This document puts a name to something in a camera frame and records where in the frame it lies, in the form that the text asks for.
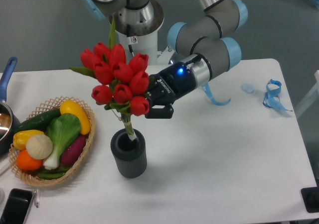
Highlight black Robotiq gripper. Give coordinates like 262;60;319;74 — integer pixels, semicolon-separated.
145;62;196;119

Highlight red tulip bouquet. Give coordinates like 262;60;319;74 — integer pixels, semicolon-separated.
71;20;150;141

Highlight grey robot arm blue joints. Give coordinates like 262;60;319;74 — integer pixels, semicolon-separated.
82;0;248;86

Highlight dark grey ribbed vase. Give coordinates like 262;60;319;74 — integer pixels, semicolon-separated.
110;129;147;178

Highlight blue ribbon strip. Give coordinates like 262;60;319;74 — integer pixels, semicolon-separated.
201;83;231;106

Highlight small pale blue cap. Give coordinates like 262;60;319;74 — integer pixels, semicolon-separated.
241;84;255;94

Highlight purple sweet potato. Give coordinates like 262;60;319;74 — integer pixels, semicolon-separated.
61;135;86;166

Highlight green bok choy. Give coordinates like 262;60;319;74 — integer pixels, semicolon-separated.
43;113;81;170

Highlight blue crumpled ribbon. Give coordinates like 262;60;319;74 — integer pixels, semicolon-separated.
263;79;293;112

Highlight woven wicker basket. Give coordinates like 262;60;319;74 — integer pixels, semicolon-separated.
8;96;96;187

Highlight green cucumber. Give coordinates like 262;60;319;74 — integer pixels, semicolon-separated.
15;109;61;132

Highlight cream steamed bun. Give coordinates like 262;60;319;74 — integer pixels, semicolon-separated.
25;134;53;160

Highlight green pea pods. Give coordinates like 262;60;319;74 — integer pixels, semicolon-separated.
36;168;69;180

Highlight yellow bell pepper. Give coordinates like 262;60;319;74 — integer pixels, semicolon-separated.
13;129;44;150

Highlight orange fruit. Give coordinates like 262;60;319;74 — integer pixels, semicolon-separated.
16;149;43;171

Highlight silver pen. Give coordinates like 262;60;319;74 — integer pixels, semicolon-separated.
34;189;40;208

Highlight black device table corner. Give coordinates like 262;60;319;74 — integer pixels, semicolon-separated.
301;187;319;213

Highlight black smartphone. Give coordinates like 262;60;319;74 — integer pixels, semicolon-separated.
0;188;33;224

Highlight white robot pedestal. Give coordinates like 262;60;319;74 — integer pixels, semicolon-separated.
115;22;163;65

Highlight blue handled saucepan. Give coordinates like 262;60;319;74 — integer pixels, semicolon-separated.
0;57;20;155

